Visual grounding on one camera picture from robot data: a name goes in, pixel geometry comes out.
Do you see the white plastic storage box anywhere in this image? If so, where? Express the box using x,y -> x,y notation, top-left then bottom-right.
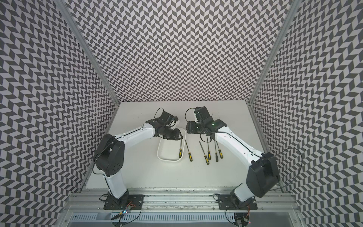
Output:
157,127 -> 187,163

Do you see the yellow black file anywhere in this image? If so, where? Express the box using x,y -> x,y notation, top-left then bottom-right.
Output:
214,141 -> 219,162
215,141 -> 224,159
185,141 -> 193,162
199,141 -> 210,165
207,138 -> 211,160
179,139 -> 182,159

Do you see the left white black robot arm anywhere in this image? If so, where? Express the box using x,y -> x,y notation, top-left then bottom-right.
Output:
93,120 -> 183,201

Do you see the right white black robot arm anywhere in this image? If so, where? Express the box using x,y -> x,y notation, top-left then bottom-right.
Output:
186,119 -> 280,202

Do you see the left base wiring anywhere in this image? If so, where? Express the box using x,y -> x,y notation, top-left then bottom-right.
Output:
111,202 -> 142,227

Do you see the base wiring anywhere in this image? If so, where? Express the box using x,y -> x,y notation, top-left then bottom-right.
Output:
212,192 -> 253,227
111,202 -> 142,227

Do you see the right base wiring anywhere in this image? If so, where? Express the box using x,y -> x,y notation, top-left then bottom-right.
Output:
212,192 -> 253,227

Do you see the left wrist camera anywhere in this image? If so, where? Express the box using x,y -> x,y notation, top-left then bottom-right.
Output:
158,111 -> 179,128

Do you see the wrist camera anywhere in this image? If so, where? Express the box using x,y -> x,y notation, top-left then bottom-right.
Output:
158,111 -> 179,128
194,107 -> 213,125

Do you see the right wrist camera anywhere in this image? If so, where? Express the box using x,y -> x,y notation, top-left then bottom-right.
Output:
194,107 -> 213,125

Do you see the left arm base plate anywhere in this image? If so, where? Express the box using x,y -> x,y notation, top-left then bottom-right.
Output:
103,194 -> 145,211

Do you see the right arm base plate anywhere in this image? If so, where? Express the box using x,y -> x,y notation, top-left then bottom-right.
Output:
213,194 -> 258,211

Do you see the aluminium mounting rail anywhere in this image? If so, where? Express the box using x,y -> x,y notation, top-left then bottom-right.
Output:
63,187 -> 300,213

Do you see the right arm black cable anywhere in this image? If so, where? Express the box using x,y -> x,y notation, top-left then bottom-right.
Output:
266,147 -> 303,192

